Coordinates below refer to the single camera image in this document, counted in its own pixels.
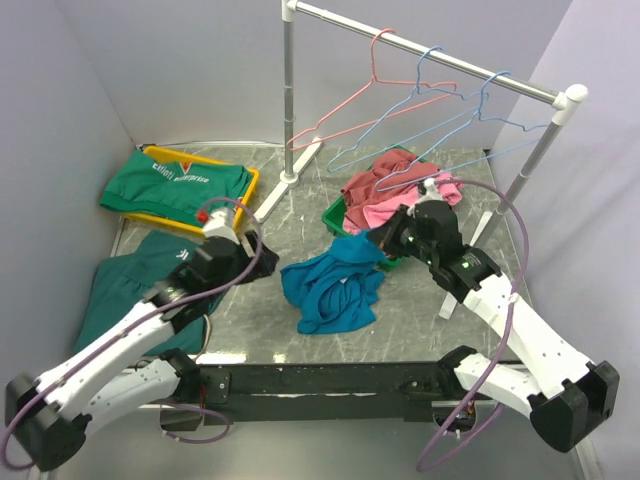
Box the blue wire hanger middle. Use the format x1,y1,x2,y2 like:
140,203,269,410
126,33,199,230
327,46,479,173

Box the green printed t shirt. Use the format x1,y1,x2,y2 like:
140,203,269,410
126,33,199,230
100,150,253,226

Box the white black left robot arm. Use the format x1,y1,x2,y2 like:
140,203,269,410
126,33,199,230
5,230,279,472

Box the silver white clothes rack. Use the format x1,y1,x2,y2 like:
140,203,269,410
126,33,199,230
249,0,590,321

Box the maroon t shirt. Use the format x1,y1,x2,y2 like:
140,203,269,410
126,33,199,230
341,148,441,235

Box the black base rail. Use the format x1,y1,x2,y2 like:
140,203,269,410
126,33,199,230
169,361,466,423

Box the blue wire hanger right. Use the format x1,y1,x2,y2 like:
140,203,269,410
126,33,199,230
375,70,546,192

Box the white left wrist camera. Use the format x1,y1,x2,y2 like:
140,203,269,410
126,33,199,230
196,207,240,245

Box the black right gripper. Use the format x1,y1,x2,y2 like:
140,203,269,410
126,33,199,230
366,204,437,266

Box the pink wire hanger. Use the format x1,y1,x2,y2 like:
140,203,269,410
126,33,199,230
284,28,458,152

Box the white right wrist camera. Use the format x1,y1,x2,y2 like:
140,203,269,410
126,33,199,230
410,178,443,210

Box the green plastic tray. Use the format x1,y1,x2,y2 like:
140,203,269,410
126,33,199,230
321,143,427,273

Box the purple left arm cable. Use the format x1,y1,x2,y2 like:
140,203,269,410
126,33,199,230
0,196,267,471

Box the teal blue t shirt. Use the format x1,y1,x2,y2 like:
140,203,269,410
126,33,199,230
281,232,385,335

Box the pink t shirt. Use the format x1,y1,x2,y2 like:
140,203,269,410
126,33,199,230
356,173,462,231

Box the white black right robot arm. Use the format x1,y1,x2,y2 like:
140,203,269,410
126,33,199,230
367,200,620,453

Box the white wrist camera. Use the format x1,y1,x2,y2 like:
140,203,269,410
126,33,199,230
410,178,443,210
196,207,240,245

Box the yellow plastic tray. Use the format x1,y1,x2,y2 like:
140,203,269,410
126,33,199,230
100,145,260,235

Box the dark green shorts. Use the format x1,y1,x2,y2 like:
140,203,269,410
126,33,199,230
72,231,197,354

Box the blue wire hanger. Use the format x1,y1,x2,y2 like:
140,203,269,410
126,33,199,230
327,46,479,173
375,70,546,192

